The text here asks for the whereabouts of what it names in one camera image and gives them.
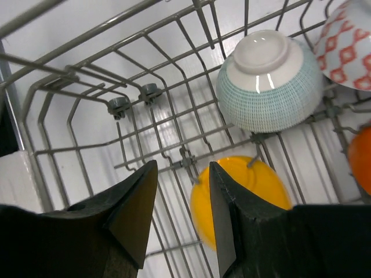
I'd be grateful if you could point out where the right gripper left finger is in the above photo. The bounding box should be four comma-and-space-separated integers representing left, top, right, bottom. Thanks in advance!
1, 160, 158, 277

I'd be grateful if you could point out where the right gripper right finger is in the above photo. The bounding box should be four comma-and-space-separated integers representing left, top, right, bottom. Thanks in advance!
209, 162, 370, 277

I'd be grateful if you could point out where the orange bowl white inside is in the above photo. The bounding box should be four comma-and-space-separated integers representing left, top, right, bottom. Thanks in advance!
348, 126, 370, 195

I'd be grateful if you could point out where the yellow-orange bowl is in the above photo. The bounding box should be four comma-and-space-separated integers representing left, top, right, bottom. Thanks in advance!
190, 156, 292, 251

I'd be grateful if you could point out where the light teal bowl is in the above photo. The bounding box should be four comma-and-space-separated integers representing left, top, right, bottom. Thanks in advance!
216, 30, 324, 133

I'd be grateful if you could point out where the grey wire dish rack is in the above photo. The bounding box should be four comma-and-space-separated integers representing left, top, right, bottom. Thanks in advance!
1, 1, 370, 277

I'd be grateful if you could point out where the blue triangle pattern bowl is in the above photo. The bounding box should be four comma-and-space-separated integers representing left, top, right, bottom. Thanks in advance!
314, 0, 370, 92

